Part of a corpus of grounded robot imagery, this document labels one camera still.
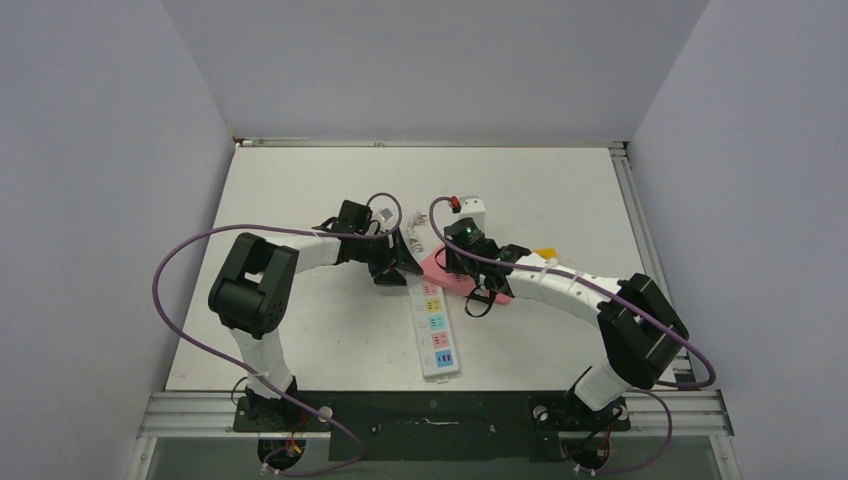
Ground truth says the white power strip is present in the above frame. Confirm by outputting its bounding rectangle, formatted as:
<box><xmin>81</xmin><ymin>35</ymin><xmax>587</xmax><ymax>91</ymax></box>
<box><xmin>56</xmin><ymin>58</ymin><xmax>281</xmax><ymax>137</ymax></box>
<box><xmin>405</xmin><ymin>274</ymin><xmax>461</xmax><ymax>383</ymax></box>

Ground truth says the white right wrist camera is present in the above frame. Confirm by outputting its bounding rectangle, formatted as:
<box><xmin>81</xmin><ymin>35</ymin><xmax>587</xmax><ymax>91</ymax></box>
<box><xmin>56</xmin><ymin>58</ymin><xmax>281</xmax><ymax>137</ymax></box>
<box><xmin>457</xmin><ymin>196</ymin><xmax>486</xmax><ymax>231</ymax></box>

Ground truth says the aluminium frame rail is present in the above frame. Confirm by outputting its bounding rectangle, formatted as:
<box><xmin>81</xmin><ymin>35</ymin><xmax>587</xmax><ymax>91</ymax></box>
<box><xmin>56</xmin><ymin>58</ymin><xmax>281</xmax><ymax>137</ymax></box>
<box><xmin>609</xmin><ymin>142</ymin><xmax>734</xmax><ymax>437</ymax></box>
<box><xmin>232</xmin><ymin>137</ymin><xmax>627</xmax><ymax>150</ymax></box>

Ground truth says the yellow cube socket adapter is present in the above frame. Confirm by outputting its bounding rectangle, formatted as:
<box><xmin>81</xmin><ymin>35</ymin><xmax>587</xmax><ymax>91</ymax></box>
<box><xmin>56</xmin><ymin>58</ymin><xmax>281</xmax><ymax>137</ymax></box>
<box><xmin>534</xmin><ymin>248</ymin><xmax>558</xmax><ymax>260</ymax></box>

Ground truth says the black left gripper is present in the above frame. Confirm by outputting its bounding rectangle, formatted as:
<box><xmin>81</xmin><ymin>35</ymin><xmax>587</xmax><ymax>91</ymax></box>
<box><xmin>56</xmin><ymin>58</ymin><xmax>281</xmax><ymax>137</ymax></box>
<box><xmin>353</xmin><ymin>229</ymin><xmax>420</xmax><ymax>286</ymax></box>

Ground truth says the aluminium frame rail back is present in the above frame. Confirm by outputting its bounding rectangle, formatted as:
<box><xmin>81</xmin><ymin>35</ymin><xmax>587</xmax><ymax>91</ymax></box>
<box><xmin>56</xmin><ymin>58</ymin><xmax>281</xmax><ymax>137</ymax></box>
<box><xmin>232</xmin><ymin>137</ymin><xmax>627</xmax><ymax>150</ymax></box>

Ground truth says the aluminium frame rail right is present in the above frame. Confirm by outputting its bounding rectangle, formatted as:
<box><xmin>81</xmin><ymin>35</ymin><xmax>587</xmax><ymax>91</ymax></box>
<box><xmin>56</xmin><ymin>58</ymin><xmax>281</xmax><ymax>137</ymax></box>
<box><xmin>609</xmin><ymin>142</ymin><xmax>734</xmax><ymax>437</ymax></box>

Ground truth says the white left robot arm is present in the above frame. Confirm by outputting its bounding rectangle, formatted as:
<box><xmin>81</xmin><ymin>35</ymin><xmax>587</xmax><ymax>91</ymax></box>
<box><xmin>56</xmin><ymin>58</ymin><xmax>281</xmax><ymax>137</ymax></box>
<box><xmin>208</xmin><ymin>200</ymin><xmax>423</xmax><ymax>430</ymax></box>

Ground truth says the pink triangular socket adapter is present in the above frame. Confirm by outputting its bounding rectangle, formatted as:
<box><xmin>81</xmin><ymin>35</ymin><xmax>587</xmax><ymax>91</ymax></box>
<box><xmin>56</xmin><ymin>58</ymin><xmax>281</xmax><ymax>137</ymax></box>
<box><xmin>420</xmin><ymin>245</ymin><xmax>486</xmax><ymax>297</ymax></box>

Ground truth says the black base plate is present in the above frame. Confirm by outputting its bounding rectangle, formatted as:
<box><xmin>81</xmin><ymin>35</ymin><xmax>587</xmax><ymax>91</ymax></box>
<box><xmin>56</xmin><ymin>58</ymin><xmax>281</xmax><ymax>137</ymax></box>
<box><xmin>232</xmin><ymin>391</ymin><xmax>631</xmax><ymax>462</ymax></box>

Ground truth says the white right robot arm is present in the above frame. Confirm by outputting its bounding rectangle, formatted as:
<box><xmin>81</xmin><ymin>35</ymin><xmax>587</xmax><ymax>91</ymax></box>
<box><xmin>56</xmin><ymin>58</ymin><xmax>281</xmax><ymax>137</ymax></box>
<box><xmin>443</xmin><ymin>218</ymin><xmax>689</xmax><ymax>428</ymax></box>

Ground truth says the pink square plug adapter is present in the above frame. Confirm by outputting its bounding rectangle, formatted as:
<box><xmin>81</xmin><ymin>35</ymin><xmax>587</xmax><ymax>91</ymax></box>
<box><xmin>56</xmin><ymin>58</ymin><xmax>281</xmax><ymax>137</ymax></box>
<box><xmin>483</xmin><ymin>291</ymin><xmax>512</xmax><ymax>305</ymax></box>

